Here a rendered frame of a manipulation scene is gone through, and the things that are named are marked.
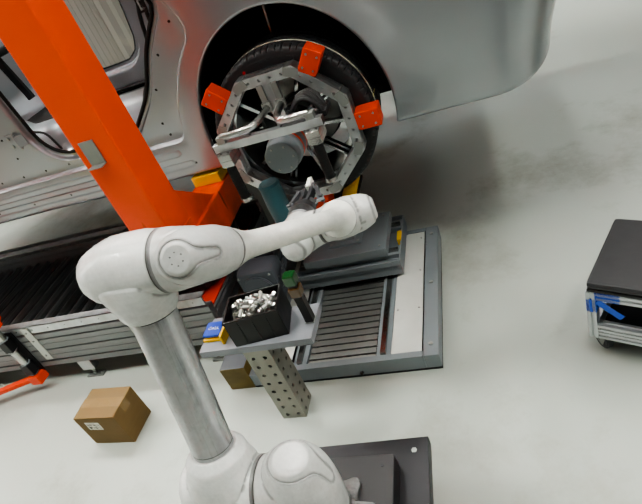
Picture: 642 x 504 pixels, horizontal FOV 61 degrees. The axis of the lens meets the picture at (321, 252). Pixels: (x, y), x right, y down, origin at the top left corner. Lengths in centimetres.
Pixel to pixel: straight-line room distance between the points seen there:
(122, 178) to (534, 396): 159
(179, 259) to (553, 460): 133
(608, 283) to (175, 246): 134
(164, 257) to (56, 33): 108
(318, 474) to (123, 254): 63
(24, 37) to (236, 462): 136
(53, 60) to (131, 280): 99
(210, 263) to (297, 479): 53
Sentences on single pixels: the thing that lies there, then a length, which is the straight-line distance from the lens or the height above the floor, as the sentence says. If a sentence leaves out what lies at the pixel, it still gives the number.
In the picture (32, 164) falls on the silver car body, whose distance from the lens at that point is 298.
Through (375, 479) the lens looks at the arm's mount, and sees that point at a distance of 153.
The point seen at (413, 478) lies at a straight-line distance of 157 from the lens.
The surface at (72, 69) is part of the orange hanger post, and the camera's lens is 192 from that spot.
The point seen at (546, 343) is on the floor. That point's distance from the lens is 218.
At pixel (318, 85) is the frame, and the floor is 102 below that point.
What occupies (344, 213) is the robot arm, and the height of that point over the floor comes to 90.
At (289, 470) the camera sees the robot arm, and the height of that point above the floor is 64.
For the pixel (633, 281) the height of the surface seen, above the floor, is 34.
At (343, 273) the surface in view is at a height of 15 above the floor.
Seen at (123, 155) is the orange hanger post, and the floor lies 110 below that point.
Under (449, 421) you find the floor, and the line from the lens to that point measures 202.
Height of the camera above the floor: 162
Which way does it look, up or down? 33 degrees down
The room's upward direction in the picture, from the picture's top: 24 degrees counter-clockwise
